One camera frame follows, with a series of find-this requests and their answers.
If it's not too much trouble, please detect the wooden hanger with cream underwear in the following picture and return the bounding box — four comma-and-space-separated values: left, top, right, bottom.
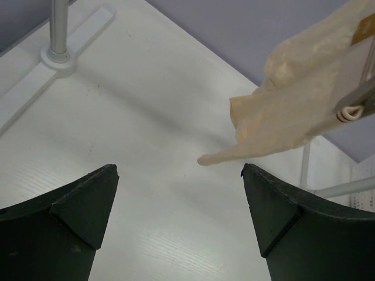
330, 7, 374, 124

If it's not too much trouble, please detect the white metal clothes rack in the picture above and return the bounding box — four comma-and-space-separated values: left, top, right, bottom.
0, 0, 375, 200

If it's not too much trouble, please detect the white plastic basket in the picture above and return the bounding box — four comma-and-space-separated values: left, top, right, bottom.
350, 155, 374, 213

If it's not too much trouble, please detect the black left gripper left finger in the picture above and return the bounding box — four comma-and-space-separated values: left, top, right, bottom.
1, 164, 119, 280

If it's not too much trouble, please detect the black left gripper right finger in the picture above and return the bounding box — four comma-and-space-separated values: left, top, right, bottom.
241, 164, 374, 280

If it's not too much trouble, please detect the cream underwear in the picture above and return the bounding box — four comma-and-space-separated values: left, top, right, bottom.
198, 1, 374, 166

